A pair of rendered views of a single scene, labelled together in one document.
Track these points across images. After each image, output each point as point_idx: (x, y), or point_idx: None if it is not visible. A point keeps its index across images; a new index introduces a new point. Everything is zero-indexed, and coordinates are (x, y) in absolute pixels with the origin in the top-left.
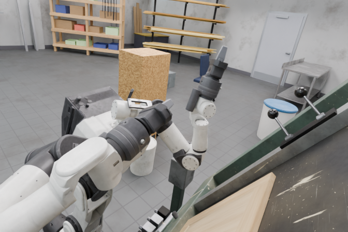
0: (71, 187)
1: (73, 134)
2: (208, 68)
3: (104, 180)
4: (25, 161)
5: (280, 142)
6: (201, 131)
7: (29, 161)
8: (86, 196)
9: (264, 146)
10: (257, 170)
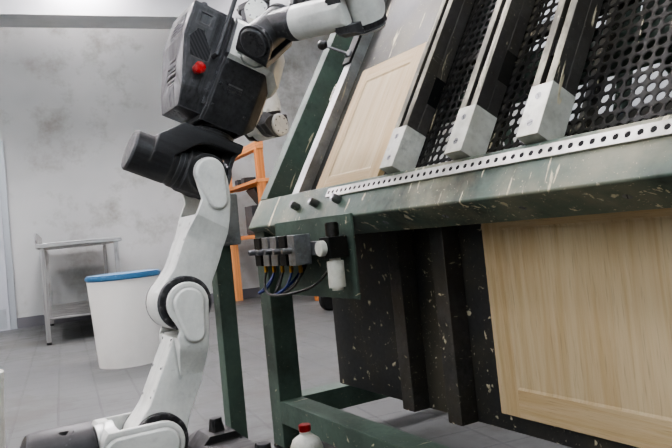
0: None
1: (235, 35)
2: (243, 14)
3: None
4: (257, 27)
5: (319, 102)
6: None
7: (287, 6)
8: None
9: (307, 115)
10: (342, 95)
